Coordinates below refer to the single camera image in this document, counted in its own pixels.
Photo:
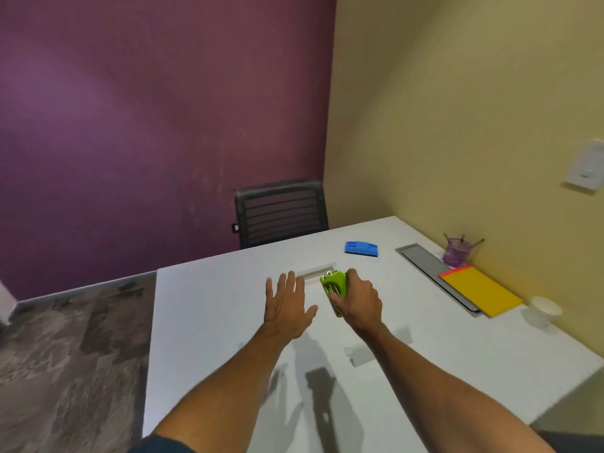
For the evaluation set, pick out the person's left hand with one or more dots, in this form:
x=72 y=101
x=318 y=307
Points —
x=283 y=313

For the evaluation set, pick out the person's right hand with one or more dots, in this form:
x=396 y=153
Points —
x=361 y=306

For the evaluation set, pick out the person's right thumb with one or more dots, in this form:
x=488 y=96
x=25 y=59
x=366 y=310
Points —
x=336 y=302

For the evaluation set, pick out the person's left thumb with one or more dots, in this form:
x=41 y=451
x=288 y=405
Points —
x=309 y=314

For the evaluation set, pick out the person's left little finger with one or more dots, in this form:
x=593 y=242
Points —
x=270 y=292

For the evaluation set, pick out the person's left middle finger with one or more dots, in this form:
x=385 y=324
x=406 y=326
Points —
x=291 y=283

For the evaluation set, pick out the green stapler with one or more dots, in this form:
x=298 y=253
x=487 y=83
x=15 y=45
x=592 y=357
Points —
x=334 y=283

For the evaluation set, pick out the person's left forearm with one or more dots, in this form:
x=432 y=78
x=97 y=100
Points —
x=222 y=400

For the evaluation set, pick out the person's right forearm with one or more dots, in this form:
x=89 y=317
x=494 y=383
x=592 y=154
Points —
x=439 y=396

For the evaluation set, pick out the white paper sheet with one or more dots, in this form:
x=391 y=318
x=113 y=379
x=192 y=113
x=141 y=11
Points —
x=315 y=271

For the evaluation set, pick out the blue plastic box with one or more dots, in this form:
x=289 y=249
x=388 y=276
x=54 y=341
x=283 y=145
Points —
x=361 y=248

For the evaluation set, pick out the small white paper piece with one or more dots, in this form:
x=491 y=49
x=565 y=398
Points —
x=361 y=357
x=404 y=334

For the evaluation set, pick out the black mesh office chair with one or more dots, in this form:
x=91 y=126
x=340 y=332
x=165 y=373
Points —
x=282 y=213

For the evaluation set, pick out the orange paper sheet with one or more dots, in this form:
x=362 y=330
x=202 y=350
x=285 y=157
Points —
x=454 y=270

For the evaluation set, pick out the purple translucent pen cup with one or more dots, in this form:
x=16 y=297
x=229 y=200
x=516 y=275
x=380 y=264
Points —
x=456 y=253

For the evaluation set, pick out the yellow folder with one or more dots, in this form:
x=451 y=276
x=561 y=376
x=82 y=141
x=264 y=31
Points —
x=482 y=291

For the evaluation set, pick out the dark blue sleeve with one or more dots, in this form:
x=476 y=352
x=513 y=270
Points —
x=163 y=444

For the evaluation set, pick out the white paper cup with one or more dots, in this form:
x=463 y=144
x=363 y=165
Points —
x=543 y=312

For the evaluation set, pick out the white wall switch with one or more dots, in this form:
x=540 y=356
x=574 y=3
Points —
x=586 y=166

